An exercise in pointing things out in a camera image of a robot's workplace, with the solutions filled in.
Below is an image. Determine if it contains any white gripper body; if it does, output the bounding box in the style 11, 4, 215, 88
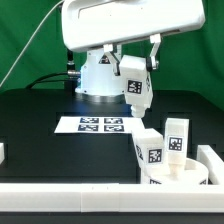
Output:
61, 0, 205, 52

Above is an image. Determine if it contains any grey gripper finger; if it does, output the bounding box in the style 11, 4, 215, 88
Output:
103, 44, 120, 76
146, 34, 161, 71

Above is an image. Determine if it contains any white round stool seat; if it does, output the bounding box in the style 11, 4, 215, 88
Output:
140, 158, 209, 185

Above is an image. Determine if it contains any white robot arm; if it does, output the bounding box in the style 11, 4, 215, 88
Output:
61, 0, 205, 100

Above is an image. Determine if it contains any white paper marker sheet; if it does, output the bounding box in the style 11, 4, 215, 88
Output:
54, 116, 144, 134

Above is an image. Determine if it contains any white left block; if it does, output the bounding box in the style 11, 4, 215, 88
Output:
0, 143, 5, 164

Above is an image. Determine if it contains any white cable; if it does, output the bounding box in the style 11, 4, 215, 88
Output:
0, 0, 68, 88

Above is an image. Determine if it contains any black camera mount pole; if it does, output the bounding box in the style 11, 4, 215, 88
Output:
67, 50, 81, 91

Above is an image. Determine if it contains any black cable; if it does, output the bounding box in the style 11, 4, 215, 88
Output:
25, 72, 81, 90

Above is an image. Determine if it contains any white right rail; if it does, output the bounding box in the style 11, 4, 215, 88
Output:
196, 145, 224, 185

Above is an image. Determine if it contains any white rail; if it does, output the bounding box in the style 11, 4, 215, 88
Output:
196, 145, 224, 185
0, 183, 224, 213

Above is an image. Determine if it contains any white front rail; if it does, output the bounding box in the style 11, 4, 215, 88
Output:
0, 183, 224, 213

